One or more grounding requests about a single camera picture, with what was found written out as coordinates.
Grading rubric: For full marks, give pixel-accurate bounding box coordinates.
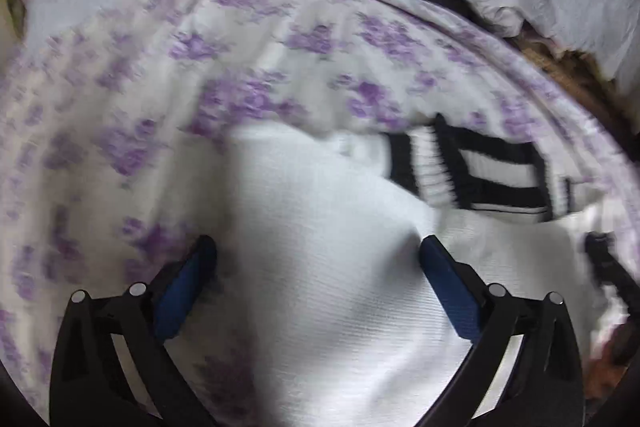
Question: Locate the purple floral bedsheet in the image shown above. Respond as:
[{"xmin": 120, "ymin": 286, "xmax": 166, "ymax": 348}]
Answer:
[{"xmin": 0, "ymin": 0, "xmax": 640, "ymax": 427}]

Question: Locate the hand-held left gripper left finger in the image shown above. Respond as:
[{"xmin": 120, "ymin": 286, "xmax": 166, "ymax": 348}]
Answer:
[{"xmin": 50, "ymin": 234, "xmax": 218, "ymax": 427}]

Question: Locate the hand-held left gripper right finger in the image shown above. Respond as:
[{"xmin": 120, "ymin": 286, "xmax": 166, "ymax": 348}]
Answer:
[{"xmin": 420, "ymin": 234, "xmax": 586, "ymax": 427}]

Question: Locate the white sweater with navy trim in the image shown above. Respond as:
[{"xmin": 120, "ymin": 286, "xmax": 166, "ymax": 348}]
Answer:
[{"xmin": 220, "ymin": 114, "xmax": 626, "ymax": 427}]

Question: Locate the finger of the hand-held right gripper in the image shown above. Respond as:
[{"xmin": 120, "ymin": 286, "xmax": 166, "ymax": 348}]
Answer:
[{"xmin": 586, "ymin": 232, "xmax": 640, "ymax": 303}]

